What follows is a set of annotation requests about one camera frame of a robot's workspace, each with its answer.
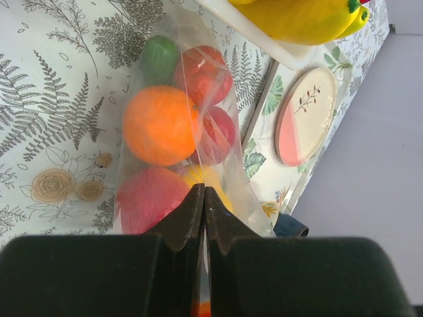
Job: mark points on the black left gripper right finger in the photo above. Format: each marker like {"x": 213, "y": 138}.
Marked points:
{"x": 297, "y": 277}

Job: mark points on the red yellow toy mango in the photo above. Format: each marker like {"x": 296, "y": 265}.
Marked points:
{"x": 147, "y": 197}

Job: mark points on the green toy cucumber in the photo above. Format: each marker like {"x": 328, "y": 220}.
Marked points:
{"x": 159, "y": 58}

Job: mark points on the red toy pomegranate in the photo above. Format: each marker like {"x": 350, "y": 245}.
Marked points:
{"x": 218, "y": 137}

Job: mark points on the yellow toy banana bunch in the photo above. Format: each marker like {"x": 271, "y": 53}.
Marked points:
{"x": 305, "y": 22}

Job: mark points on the yellow toy peach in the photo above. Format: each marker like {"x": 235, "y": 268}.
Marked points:
{"x": 207, "y": 175}

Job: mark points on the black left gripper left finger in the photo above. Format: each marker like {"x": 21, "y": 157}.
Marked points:
{"x": 99, "y": 277}

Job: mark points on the red toy apple back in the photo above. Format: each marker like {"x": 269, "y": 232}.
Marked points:
{"x": 202, "y": 72}

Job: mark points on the orange toy orange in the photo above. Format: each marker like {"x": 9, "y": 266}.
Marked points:
{"x": 161, "y": 125}

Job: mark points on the white plastic fruit basket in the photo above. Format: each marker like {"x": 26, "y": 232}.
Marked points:
{"x": 292, "y": 56}

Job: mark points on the floral rectangular tray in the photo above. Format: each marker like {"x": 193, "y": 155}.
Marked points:
{"x": 275, "y": 184}

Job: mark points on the clear zip top bag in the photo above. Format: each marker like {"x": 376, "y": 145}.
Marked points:
{"x": 187, "y": 30}

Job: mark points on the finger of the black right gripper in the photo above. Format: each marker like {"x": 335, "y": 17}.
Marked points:
{"x": 288, "y": 227}

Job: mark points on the pink and cream plate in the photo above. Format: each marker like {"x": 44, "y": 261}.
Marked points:
{"x": 305, "y": 116}

